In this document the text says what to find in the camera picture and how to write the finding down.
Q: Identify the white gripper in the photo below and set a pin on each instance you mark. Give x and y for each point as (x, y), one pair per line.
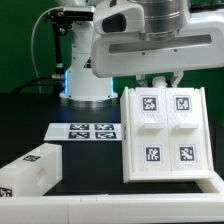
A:
(198, 45)

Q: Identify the white cabinet door panel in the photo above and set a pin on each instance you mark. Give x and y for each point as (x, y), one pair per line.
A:
(187, 141)
(149, 133)

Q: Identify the white cabinet body box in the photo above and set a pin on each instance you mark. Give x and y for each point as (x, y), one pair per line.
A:
(128, 174)

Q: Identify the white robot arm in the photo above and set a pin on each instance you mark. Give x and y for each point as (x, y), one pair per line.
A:
(139, 37)

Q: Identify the white cabinet top block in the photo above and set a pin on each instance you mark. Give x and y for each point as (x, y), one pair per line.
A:
(33, 174)

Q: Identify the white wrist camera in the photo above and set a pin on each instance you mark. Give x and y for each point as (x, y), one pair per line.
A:
(118, 16)

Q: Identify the white fiducial marker base plate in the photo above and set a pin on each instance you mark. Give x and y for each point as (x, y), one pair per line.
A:
(83, 132)

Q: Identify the black camera on stand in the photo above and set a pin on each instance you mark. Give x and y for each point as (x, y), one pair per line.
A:
(62, 19)

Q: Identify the white L-shaped obstacle frame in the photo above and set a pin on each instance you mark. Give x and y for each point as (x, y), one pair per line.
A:
(207, 206)

